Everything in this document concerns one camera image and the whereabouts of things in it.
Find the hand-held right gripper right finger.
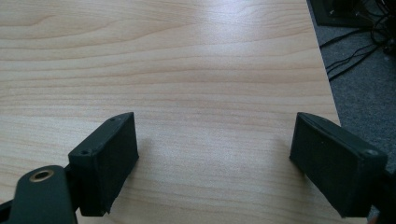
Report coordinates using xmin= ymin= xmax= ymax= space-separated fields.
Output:
xmin=289 ymin=111 xmax=389 ymax=218

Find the black cable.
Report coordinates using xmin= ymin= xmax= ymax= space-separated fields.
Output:
xmin=325 ymin=43 xmax=384 ymax=82
xmin=318 ymin=18 xmax=396 ymax=50

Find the black stand base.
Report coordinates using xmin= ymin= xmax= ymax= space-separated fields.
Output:
xmin=309 ymin=0 xmax=387 ymax=28

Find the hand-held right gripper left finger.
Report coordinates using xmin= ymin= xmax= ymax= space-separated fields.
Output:
xmin=67 ymin=111 xmax=140 ymax=217

